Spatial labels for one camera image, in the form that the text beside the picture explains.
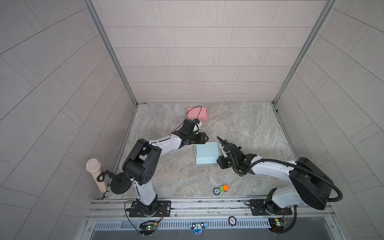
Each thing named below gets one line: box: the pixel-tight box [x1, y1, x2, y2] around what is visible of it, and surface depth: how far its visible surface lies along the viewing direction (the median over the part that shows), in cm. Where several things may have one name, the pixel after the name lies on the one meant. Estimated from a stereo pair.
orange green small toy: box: [218, 184, 230, 193], surface depth 77 cm
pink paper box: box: [187, 107, 209, 122], surface depth 85 cm
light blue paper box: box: [194, 141, 221, 165], surface depth 86 cm
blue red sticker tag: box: [189, 222, 208, 235], surface depth 67 cm
